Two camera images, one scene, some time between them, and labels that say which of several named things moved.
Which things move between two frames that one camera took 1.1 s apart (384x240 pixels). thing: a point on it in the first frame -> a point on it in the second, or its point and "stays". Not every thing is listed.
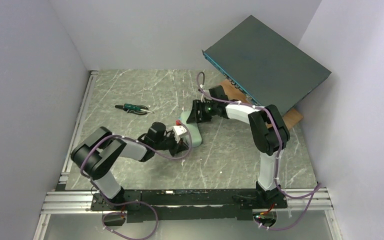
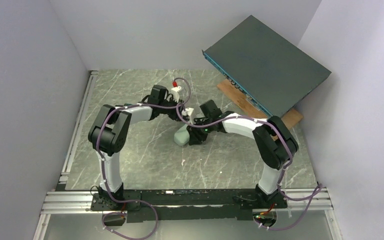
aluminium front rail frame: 78,201 stays
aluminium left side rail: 91,81 stays
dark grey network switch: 269,69 stays
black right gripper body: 196,110 -> 195,133
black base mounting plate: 225,205 stays
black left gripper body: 181,145 -> 174,110
